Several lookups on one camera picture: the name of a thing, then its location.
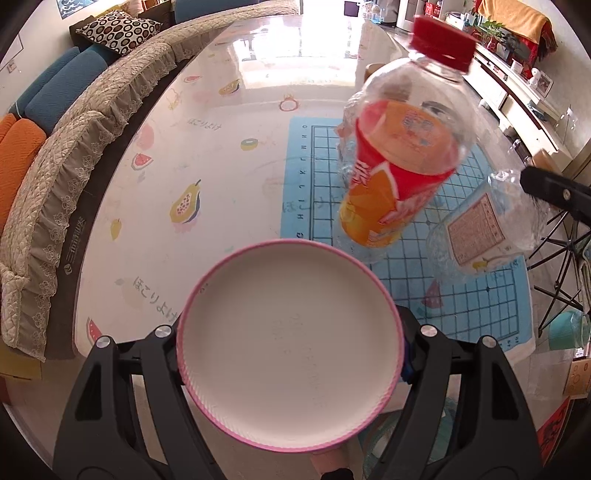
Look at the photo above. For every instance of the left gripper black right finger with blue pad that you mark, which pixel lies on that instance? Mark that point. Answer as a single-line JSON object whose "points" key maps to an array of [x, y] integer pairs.
{"points": [[493, 435]]}

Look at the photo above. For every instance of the orange cushion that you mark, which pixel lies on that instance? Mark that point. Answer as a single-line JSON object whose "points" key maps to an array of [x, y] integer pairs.
{"points": [[21, 140]]}

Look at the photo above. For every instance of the black white patterned pillow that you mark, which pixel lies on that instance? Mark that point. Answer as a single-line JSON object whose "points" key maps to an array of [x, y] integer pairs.
{"points": [[119, 32]]}

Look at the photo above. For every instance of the beige lace sofa cover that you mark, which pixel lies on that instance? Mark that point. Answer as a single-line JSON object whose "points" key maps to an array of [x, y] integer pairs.
{"points": [[33, 237]]}

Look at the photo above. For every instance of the blue sofa cushion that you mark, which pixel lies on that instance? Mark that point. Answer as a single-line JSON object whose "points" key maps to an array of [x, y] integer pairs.
{"points": [[47, 99]]}

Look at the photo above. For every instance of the clear crushed plastic bottle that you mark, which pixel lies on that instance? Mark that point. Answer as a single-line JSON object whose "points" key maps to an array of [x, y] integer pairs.
{"points": [[494, 225]]}

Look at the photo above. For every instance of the cardboard box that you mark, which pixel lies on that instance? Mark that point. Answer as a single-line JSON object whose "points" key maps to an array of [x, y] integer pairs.
{"points": [[578, 378]]}

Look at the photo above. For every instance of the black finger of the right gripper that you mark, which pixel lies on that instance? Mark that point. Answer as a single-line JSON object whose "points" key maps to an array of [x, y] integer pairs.
{"points": [[558, 191]]}

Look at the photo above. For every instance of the fruit print tablecloth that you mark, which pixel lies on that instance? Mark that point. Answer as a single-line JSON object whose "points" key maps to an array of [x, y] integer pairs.
{"points": [[204, 174]]}

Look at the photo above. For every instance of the black folding chair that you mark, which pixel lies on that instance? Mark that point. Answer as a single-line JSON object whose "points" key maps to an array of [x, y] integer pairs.
{"points": [[564, 247]]}

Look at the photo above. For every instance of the orange label plastic bottle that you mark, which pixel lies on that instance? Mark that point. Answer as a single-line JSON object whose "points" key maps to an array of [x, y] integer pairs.
{"points": [[402, 136]]}

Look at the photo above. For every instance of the white tv cabinet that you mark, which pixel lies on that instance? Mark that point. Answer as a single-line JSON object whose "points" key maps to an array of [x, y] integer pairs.
{"points": [[517, 106]]}

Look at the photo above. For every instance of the pink rimmed paper cup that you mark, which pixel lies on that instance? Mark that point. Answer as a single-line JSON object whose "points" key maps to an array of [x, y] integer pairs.
{"points": [[290, 346]]}

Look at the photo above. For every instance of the teal trash bin far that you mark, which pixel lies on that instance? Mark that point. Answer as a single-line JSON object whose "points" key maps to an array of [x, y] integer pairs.
{"points": [[569, 329]]}

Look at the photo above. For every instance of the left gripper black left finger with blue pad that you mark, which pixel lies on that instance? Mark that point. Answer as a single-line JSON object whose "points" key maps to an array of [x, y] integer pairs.
{"points": [[100, 436]]}

